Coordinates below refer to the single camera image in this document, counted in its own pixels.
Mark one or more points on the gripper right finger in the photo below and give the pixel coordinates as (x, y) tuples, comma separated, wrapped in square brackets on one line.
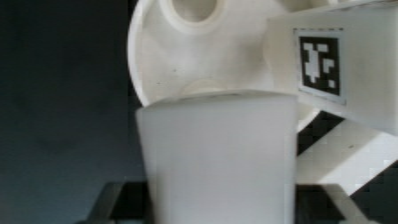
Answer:
[(326, 206)]

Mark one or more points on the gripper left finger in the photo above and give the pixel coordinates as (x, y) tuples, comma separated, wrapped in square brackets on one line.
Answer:
[(124, 205)]

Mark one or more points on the white stool leg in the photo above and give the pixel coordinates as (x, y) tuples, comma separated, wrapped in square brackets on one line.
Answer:
[(219, 143), (333, 58)]

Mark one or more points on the white round stool seat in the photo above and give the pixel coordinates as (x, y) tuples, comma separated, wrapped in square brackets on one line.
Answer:
[(198, 51)]

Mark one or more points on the white U-shaped fence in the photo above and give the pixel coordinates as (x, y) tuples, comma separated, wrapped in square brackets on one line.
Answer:
[(349, 156)]

